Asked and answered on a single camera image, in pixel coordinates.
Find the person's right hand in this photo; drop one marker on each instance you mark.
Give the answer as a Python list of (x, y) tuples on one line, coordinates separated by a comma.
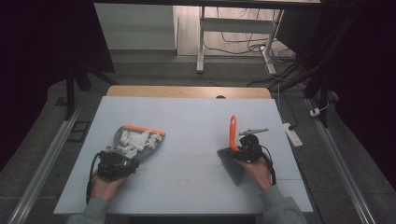
[(260, 175)]

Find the white desk frame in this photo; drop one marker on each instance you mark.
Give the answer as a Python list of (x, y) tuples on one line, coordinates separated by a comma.
[(236, 25)]

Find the wooden table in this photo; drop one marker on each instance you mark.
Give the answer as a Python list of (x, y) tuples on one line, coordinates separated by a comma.
[(186, 92)]

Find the dark curtain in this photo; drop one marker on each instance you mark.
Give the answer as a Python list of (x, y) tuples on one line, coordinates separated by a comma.
[(373, 77), (31, 62)]

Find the white panel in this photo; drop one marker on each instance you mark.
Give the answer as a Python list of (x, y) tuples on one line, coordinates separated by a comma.
[(137, 28)]

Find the black rectangular floor frame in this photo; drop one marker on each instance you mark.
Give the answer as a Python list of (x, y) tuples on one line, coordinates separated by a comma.
[(72, 137)]

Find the small white adapter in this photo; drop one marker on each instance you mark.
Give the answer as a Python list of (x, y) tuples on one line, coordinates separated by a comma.
[(315, 112)]

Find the person's left hand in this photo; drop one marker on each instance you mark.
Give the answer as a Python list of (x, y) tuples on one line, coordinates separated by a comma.
[(104, 188)]

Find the pile of white paper scraps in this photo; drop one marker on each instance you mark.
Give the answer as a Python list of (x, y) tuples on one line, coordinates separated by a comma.
[(135, 141)]

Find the black metal stand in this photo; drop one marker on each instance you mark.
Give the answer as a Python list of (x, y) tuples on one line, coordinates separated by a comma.
[(71, 93)]

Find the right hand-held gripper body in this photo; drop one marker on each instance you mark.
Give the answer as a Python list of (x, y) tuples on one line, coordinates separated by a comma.
[(251, 147)]

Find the white power strip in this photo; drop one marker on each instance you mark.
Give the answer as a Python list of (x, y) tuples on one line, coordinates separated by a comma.
[(292, 134)]

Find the grey dustpan with orange edge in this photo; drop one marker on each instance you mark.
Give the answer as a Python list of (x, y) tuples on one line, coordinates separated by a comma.
[(149, 147)]

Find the aluminium rail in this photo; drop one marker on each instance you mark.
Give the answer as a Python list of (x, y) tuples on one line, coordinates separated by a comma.
[(342, 168), (43, 168)]

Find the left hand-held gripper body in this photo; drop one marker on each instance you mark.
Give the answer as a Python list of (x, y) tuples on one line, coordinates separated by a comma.
[(113, 166)]

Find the white board cover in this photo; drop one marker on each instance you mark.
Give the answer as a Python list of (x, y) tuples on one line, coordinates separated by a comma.
[(193, 124)]

